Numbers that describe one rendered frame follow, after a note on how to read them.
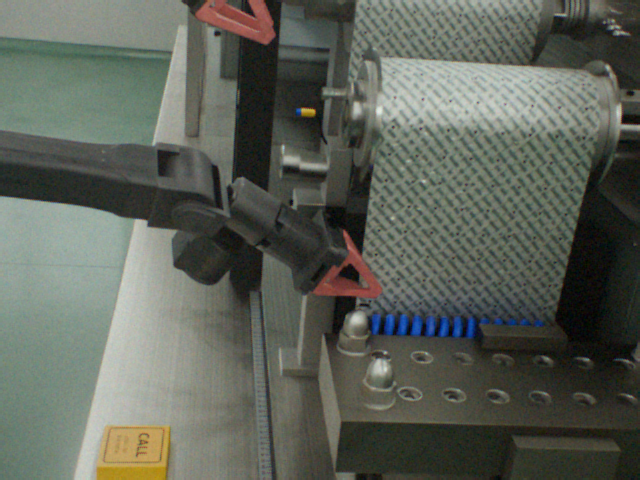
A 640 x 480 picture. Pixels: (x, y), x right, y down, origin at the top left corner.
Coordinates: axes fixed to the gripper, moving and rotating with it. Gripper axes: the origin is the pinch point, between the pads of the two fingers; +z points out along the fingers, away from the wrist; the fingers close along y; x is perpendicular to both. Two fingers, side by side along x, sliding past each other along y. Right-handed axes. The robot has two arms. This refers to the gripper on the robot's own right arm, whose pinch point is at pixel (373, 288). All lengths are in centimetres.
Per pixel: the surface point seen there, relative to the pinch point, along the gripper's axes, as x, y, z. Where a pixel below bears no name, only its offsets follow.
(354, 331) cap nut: -2.4, 8.3, -2.3
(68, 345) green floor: -122, -160, 1
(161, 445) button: -23.7, 10.1, -12.2
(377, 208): 8.1, 0.3, -5.7
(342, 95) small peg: 15.0, -6.4, -14.5
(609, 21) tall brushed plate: 39.3, -23.1, 12.4
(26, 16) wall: -146, -556, -87
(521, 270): 11.2, 0.2, 12.7
